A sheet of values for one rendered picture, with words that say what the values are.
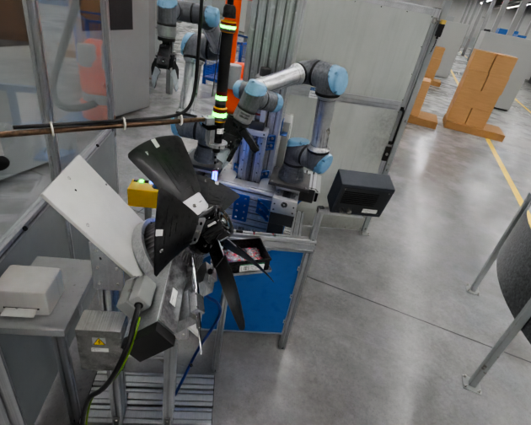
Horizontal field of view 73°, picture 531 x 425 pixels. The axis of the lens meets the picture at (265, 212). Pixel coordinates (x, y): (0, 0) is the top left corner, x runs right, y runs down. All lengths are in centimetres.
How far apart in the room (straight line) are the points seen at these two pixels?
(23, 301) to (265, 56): 152
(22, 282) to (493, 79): 874
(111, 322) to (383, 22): 266
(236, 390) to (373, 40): 258
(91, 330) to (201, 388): 90
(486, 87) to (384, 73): 605
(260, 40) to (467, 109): 750
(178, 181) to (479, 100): 834
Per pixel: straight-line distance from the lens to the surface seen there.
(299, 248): 189
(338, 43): 303
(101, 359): 153
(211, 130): 116
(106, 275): 134
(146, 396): 213
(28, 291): 141
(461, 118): 921
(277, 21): 202
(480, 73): 907
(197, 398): 212
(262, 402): 224
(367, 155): 337
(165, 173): 124
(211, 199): 141
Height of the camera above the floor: 190
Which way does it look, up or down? 31 degrees down
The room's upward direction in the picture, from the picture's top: 11 degrees clockwise
